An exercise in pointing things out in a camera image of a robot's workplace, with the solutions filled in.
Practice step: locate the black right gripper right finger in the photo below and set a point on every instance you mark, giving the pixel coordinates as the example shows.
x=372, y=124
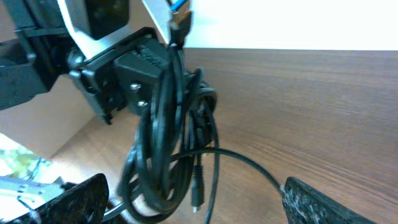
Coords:
x=304, y=204

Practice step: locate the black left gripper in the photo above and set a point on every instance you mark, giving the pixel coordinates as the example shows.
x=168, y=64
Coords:
x=124, y=75

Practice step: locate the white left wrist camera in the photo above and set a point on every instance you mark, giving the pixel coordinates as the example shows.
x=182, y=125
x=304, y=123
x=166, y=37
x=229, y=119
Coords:
x=96, y=25

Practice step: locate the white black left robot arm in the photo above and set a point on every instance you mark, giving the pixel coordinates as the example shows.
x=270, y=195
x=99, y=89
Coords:
x=43, y=50

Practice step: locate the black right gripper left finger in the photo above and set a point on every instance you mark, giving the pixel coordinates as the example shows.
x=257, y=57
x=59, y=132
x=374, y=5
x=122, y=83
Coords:
x=57, y=202

